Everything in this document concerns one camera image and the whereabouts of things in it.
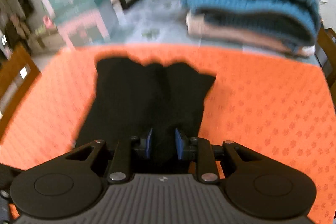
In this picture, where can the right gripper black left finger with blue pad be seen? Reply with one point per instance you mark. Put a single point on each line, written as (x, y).
(127, 152)

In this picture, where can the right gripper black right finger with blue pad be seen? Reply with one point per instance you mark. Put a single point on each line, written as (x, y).
(202, 153)

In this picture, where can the black garment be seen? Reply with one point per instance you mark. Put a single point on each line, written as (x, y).
(147, 101)

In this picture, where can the orange patterned table mat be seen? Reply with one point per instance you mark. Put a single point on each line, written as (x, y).
(278, 107)

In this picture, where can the wooden chair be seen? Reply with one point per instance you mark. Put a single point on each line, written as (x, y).
(17, 74)

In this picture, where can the folded beige garment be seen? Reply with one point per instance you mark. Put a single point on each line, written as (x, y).
(196, 26)

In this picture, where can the lower pink green cardboard box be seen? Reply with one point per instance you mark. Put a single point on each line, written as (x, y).
(92, 26)

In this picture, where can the light patterned tablecloth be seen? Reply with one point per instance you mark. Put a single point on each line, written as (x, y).
(164, 21)

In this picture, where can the folded teal knit sweater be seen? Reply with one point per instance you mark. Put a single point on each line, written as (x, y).
(294, 22)

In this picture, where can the brown cardboard box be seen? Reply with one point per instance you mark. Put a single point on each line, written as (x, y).
(326, 40)

